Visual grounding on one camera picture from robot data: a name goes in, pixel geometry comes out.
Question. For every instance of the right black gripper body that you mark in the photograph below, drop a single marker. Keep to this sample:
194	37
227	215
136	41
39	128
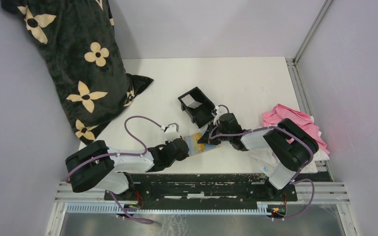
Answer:
222	135

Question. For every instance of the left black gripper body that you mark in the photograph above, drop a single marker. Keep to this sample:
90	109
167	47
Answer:
170	162

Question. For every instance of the black plastic tray box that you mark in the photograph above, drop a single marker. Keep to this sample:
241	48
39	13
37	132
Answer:
202	115

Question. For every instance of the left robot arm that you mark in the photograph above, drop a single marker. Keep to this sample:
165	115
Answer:
101	167

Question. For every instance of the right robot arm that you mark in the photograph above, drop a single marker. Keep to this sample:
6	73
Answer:
291	145

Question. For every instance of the stack of credit cards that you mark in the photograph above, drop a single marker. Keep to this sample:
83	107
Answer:
190	102

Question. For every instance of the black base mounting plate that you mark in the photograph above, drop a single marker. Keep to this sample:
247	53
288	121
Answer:
204	191

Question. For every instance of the white cloth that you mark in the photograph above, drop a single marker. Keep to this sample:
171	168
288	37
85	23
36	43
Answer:
267	162

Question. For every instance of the pink cloth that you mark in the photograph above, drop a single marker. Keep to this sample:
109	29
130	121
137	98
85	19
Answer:
303	120

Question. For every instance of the black floral blanket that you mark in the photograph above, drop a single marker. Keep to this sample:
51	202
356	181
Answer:
76	38

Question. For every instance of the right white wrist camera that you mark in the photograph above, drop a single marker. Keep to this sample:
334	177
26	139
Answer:
219	110

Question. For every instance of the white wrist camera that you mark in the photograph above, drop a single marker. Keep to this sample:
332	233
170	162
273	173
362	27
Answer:
219	110
171	132

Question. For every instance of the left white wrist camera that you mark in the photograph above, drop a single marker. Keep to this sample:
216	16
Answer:
171	132

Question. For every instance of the aluminium frame rail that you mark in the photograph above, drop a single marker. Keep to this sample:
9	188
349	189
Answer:
293	63

